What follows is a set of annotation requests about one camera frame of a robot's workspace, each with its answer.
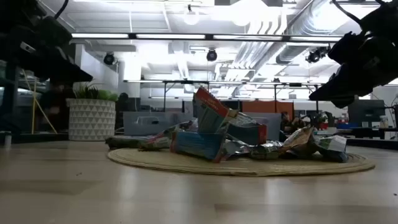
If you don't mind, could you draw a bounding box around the orange office partition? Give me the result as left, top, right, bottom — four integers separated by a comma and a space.
241, 100, 295, 122

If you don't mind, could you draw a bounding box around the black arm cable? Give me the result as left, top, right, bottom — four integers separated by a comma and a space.
331, 0, 364, 26
54, 0, 70, 19

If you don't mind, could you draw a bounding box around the white triangle-pattern plant pot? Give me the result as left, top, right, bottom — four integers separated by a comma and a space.
66, 98, 116, 142

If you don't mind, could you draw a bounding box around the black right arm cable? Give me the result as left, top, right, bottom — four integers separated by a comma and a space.
331, 0, 364, 26

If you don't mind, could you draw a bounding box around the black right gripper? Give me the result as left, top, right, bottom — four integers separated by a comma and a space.
309, 34, 398, 109

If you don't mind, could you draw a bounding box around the yellow extension cable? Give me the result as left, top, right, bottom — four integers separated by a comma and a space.
21, 70, 58, 134

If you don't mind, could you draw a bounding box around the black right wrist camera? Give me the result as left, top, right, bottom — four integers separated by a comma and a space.
328, 30, 363, 65

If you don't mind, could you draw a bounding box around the green potted plant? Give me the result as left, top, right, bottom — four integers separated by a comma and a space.
73, 81, 119, 102

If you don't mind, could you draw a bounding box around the grey plastic bin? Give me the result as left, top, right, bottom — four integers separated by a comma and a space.
242, 111, 282, 141
123, 111, 194, 137

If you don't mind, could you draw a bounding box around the dark computer monitor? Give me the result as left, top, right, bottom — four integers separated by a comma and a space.
347, 99, 386, 128

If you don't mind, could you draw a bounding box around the blue wrapper granola bar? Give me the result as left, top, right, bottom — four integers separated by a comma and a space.
192, 86, 239, 134
170, 130, 228, 164
226, 123, 268, 146

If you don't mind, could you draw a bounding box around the long ceiling light bar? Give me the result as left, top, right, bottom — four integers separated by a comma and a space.
71, 32, 343, 43

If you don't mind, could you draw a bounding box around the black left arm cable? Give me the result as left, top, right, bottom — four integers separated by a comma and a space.
54, 0, 70, 19

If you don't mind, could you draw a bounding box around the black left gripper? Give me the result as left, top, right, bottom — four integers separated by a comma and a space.
0, 17, 93, 83

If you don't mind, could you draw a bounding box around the round woven straw placemat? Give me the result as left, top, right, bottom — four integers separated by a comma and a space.
107, 147, 376, 177

